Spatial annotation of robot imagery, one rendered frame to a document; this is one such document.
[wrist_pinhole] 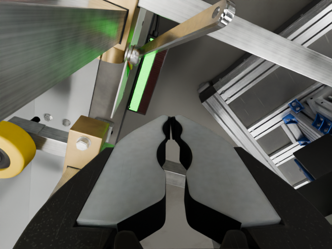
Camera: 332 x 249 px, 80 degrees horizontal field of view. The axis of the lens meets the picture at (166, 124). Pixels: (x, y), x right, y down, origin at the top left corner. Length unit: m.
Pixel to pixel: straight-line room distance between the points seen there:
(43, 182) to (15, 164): 0.48
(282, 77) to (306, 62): 0.78
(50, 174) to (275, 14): 1.21
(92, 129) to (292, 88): 0.98
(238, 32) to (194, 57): 0.88
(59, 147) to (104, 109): 0.16
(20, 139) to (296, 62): 0.38
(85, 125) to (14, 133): 0.09
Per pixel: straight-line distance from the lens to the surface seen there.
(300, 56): 0.32
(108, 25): 0.18
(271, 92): 1.10
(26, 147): 0.34
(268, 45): 0.29
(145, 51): 0.23
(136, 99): 0.46
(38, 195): 0.88
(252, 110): 1.10
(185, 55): 1.14
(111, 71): 0.45
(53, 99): 0.61
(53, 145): 0.37
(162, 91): 1.19
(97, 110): 0.49
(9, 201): 0.76
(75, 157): 0.36
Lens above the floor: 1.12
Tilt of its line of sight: 61 degrees down
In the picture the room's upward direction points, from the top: 179 degrees clockwise
